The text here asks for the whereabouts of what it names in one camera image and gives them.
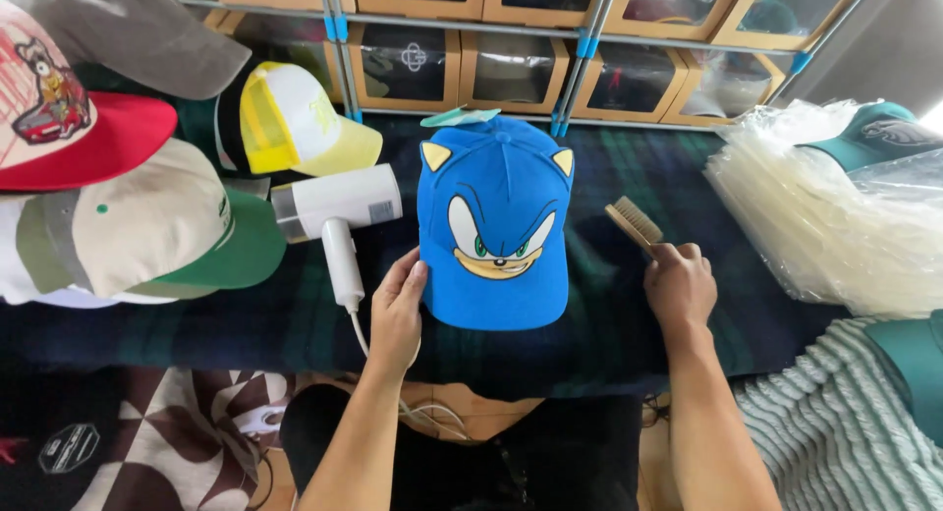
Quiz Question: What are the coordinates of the white hair dryer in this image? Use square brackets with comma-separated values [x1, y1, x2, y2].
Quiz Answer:
[270, 163, 404, 314]

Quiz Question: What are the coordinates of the wooden bristle brush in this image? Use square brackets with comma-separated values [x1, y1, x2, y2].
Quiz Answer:
[605, 196, 666, 257]

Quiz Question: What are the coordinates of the beige cap with green brim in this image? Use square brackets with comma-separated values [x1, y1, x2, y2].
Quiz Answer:
[0, 137, 287, 307]

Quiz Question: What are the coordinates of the yellow and white mesh cap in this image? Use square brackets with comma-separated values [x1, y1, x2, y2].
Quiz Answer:
[215, 60, 384, 179]

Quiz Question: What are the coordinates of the teal hang tag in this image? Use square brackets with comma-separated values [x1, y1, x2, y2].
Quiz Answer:
[420, 107, 502, 129]

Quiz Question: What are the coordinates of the person's left hand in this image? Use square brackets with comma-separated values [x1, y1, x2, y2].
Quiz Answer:
[368, 246, 430, 369]

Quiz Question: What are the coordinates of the blue cartoon face cap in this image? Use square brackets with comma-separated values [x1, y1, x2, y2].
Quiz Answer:
[416, 113, 576, 332]

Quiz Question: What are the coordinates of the white hair dryer cable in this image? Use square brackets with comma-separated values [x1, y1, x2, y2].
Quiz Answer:
[349, 308, 472, 442]

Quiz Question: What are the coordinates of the stack of clear plastic bags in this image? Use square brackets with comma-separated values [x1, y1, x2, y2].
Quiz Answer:
[703, 98, 943, 320]

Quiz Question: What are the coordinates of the shelf of boxed caps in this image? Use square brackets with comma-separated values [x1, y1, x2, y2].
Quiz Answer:
[166, 0, 881, 132]

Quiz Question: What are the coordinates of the person's right hand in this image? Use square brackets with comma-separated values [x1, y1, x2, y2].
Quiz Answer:
[643, 242, 719, 335]

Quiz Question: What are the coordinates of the grey cap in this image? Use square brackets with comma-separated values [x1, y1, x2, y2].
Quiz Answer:
[3, 0, 253, 101]

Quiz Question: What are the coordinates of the cream cap with red brim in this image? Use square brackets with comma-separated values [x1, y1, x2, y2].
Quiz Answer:
[0, 0, 179, 194]

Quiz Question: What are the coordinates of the teal cap brim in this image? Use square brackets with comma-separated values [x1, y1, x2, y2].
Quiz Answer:
[863, 309, 943, 447]

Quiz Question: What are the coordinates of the brown and white patterned cloth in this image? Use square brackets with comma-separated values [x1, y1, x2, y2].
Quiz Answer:
[0, 365, 325, 511]

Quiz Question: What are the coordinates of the teal cap with bird logo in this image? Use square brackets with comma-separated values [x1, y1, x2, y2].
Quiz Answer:
[796, 101, 943, 174]

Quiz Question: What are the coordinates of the dark plaid table cloth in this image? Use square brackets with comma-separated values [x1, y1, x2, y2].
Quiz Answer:
[0, 61, 856, 401]

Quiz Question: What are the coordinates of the mint ribbed blanket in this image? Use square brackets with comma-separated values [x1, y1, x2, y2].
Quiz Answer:
[733, 316, 943, 511]

